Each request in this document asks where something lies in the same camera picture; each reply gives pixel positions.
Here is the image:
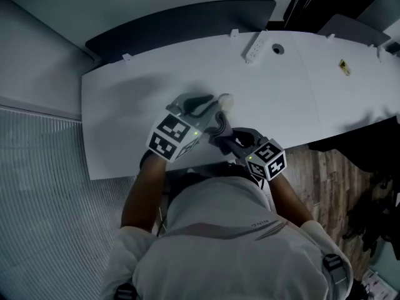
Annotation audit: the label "white printed papers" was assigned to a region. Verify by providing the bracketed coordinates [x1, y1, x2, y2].
[360, 268, 392, 297]

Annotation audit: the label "white cylindrical cup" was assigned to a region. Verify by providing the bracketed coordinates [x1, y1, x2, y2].
[216, 92, 236, 111]

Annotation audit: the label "black cabinet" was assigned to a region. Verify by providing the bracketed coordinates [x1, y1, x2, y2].
[282, 0, 376, 33]

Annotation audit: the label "short dark desk partition panel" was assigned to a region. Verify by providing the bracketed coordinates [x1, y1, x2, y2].
[316, 13, 392, 47]

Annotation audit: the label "grey shoulder strap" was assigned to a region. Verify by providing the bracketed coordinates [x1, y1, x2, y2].
[113, 282, 139, 300]
[321, 252, 348, 294]

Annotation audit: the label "person's left forearm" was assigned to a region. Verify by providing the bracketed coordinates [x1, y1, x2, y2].
[119, 151, 169, 231]

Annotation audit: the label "grey left shoulder strap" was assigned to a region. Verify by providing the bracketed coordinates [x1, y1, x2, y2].
[113, 282, 139, 300]

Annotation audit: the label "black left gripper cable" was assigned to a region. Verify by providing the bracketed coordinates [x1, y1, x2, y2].
[138, 151, 154, 169]

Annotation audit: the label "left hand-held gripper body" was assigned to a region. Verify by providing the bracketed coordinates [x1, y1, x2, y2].
[146, 97, 206, 163]

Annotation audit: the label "grey purple cloth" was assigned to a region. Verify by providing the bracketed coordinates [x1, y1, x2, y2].
[204, 111, 236, 156]

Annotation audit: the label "white power strip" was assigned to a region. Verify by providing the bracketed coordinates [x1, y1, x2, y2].
[243, 30, 270, 65]

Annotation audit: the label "grey right shoulder strap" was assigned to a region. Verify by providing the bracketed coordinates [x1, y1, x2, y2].
[321, 252, 348, 294]

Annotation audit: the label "small yellow sticker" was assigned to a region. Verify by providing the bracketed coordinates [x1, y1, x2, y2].
[338, 58, 352, 76]

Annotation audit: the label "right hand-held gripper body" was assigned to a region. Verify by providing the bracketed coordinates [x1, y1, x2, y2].
[241, 137, 288, 182]

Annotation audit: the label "person's white shirt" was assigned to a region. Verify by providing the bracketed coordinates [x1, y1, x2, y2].
[99, 174, 354, 300]

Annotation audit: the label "person's right forearm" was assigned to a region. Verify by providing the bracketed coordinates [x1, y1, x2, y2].
[267, 169, 316, 230]

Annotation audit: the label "long dark desk partition panel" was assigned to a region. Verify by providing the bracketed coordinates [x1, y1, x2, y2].
[84, 0, 278, 65]

